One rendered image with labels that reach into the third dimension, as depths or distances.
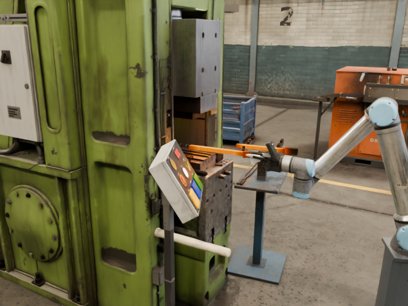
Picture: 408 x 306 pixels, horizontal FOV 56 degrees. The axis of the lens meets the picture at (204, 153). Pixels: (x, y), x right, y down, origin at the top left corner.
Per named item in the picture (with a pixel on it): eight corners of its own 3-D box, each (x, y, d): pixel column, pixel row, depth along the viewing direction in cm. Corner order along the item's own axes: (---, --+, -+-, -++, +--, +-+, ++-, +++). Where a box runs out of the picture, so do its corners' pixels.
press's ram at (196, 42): (226, 89, 236) (227, 21, 224) (195, 98, 204) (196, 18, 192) (169, 85, 255) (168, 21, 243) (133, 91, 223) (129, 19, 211)
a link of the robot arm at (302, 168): (311, 181, 199) (313, 163, 196) (287, 176, 204) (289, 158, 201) (315, 175, 206) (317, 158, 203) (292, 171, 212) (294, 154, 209)
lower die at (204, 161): (215, 164, 238) (215, 151, 236) (200, 174, 221) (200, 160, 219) (159, 154, 257) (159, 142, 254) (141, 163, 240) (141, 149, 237)
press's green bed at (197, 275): (229, 280, 274) (231, 221, 261) (204, 312, 243) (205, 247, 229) (164, 259, 299) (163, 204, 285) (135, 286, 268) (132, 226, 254)
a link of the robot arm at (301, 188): (311, 195, 212) (314, 173, 209) (306, 202, 203) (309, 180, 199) (295, 191, 217) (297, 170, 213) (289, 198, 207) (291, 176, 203)
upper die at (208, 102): (216, 108, 228) (217, 92, 225) (200, 113, 211) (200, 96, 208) (158, 102, 246) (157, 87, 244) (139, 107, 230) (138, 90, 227)
